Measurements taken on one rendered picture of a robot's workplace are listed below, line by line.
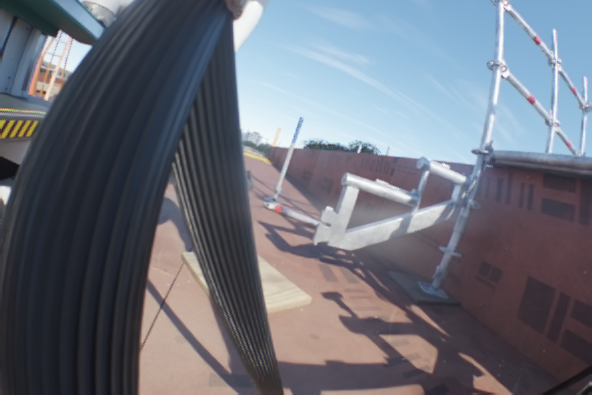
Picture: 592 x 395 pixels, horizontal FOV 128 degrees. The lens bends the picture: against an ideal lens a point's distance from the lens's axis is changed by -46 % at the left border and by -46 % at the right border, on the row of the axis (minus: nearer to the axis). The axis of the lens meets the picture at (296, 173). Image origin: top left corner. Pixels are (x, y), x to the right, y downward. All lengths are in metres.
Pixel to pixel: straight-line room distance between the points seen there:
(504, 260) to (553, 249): 0.25
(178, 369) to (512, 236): 1.26
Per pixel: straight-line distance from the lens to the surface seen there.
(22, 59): 1.04
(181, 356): 0.54
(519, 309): 1.24
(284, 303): 0.76
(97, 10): 1.02
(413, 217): 1.12
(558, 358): 1.19
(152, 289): 0.69
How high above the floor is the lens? 0.40
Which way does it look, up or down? 3 degrees down
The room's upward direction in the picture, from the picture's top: 19 degrees clockwise
